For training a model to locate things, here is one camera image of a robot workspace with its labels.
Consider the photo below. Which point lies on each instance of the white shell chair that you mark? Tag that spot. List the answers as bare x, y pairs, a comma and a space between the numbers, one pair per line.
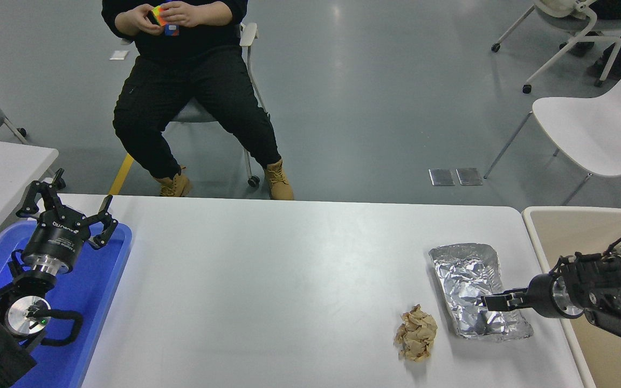
601, 134

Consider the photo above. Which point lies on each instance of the person's left hand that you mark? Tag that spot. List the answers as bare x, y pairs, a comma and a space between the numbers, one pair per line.
189, 13

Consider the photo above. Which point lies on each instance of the tan paper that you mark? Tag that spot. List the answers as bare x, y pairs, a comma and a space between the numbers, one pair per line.
415, 334

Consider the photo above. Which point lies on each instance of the yellow floor tape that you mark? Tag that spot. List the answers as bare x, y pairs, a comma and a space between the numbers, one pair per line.
121, 175

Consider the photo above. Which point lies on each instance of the silver foil tray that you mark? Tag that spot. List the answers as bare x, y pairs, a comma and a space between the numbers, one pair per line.
464, 280

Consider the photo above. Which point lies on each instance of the blue plastic tray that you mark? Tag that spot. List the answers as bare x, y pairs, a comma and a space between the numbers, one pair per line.
100, 280

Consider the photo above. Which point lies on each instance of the metal floor plate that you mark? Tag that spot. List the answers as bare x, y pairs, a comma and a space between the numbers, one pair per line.
469, 177
442, 177

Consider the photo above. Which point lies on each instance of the white paper scrap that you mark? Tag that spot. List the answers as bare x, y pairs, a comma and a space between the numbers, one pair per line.
119, 54

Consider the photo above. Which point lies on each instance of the person's right hand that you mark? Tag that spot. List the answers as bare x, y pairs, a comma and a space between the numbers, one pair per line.
132, 20

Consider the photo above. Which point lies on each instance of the large pale bin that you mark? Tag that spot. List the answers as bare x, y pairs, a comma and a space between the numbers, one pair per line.
569, 242

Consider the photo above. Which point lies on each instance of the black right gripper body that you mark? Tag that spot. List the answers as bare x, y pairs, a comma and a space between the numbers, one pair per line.
541, 295

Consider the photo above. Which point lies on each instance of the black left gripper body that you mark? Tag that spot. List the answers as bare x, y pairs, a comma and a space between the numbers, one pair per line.
57, 240

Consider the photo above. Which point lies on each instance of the white-framed rolling chair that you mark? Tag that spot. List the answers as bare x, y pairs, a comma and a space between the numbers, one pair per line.
558, 8

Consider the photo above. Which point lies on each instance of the multicoloured puzzle cube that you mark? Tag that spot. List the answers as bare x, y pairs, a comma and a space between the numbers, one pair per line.
159, 15

